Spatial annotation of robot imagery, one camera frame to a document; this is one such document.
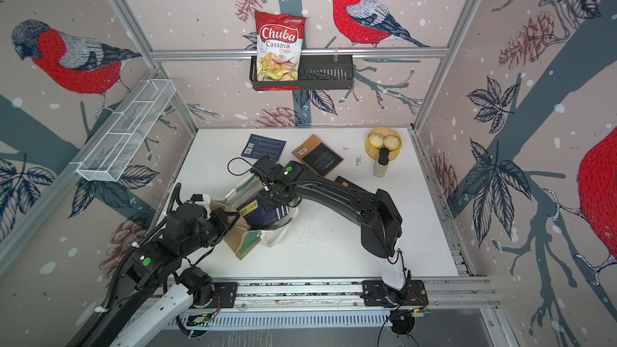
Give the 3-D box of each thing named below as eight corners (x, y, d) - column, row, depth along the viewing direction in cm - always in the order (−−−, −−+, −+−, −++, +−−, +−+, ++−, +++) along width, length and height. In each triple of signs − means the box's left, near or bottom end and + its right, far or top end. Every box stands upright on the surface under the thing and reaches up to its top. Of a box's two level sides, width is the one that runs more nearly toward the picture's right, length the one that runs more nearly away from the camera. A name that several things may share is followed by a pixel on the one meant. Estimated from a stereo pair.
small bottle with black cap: (373, 176, 104) (377, 164, 97) (374, 158, 110) (378, 146, 103) (384, 178, 103) (389, 166, 96) (384, 160, 109) (389, 148, 102)
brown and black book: (292, 153, 113) (291, 150, 111) (312, 137, 120) (312, 134, 118) (324, 179, 104) (325, 176, 102) (345, 159, 111) (345, 157, 109)
